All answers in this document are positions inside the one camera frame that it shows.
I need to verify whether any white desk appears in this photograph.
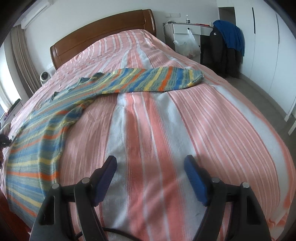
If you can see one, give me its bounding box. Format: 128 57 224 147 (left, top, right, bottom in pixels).
163 22 213 62

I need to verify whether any pink striped bed cover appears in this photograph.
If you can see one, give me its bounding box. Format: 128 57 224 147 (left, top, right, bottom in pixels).
1 30 295 240

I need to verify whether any white plastic bag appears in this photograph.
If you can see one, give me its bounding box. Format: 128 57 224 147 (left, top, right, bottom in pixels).
173 28 201 59

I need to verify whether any white air conditioner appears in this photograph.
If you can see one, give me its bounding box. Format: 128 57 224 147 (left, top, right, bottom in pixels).
21 0 53 30

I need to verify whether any white wardrobe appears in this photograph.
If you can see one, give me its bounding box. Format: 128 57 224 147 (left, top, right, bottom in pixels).
217 0 296 117

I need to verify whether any striped knit sweater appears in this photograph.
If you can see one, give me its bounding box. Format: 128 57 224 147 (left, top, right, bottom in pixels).
6 67 203 219

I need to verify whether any black jacket on chair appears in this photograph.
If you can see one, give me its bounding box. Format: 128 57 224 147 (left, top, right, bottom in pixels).
200 27 242 78

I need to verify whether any brown wooden headboard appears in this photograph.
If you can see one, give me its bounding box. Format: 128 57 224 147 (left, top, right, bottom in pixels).
50 9 157 70

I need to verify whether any beige curtain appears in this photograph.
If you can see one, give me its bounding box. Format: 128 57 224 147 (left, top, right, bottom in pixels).
11 25 42 98

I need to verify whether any blue garment on chair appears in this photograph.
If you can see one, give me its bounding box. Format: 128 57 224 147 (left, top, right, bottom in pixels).
213 20 245 56

